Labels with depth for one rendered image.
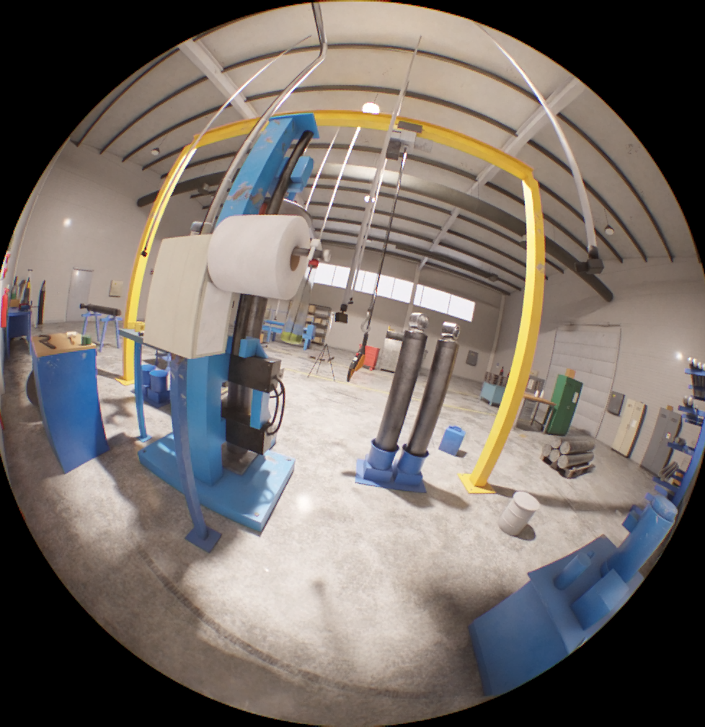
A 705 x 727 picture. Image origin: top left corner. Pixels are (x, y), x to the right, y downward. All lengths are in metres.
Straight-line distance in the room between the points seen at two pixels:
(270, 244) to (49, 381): 1.87
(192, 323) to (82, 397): 1.61
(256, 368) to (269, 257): 0.92
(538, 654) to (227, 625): 1.33
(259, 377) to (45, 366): 1.70
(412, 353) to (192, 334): 1.60
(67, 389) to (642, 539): 3.35
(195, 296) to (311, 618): 1.51
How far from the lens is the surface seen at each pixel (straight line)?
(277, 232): 0.60
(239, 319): 1.35
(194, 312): 0.73
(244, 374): 1.45
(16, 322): 7.67
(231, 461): 1.96
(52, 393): 2.09
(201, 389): 1.39
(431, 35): 5.86
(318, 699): 1.38
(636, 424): 9.51
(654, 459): 9.33
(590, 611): 1.21
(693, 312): 10.46
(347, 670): 1.39
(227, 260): 0.66
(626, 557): 1.48
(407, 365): 1.88
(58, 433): 2.21
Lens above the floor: 1.36
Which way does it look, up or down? 8 degrees down
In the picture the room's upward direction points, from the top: 13 degrees clockwise
